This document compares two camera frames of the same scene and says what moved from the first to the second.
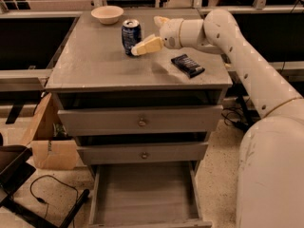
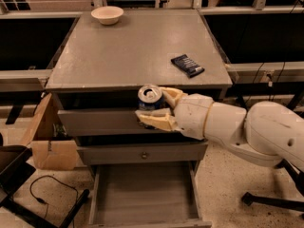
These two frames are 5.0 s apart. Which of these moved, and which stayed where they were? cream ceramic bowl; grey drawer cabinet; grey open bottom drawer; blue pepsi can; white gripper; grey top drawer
Moved: white gripper; blue pepsi can
Stayed: grey open bottom drawer; grey top drawer; grey drawer cabinet; cream ceramic bowl
